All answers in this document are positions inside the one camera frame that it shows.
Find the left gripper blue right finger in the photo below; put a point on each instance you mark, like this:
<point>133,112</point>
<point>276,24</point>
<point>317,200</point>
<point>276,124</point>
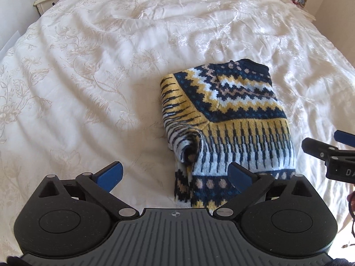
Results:
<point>242,179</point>

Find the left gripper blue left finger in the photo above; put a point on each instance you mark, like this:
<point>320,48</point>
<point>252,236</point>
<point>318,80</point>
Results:
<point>102,181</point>

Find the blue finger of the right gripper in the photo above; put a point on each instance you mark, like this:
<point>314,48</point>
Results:
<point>344,137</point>

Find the navy yellow patterned knit sweater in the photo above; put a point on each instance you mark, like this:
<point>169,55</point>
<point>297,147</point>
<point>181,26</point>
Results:
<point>217,114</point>

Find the person right hand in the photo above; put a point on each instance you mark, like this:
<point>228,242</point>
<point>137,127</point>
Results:
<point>351,208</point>

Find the white floral duvet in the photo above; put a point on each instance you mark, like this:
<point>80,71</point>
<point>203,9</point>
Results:
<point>81,89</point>

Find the cream right nightstand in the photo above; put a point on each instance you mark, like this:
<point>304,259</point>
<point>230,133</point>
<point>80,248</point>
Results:
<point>302,5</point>

